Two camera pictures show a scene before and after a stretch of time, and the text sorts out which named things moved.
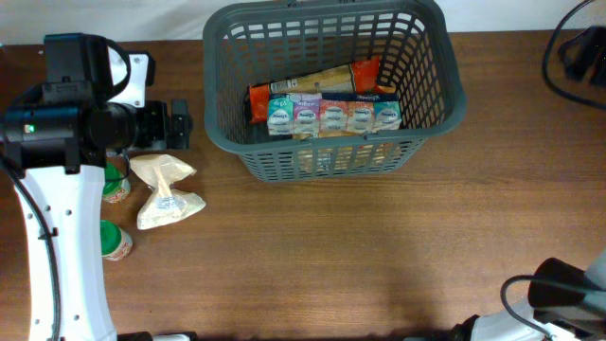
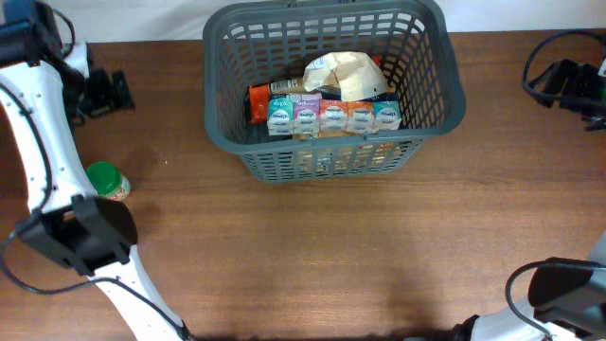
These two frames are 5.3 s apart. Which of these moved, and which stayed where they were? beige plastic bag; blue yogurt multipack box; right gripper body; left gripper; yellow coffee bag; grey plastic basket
Moved: beige plastic bag; left gripper; right gripper body
Stayed: grey plastic basket; yellow coffee bag; blue yogurt multipack box
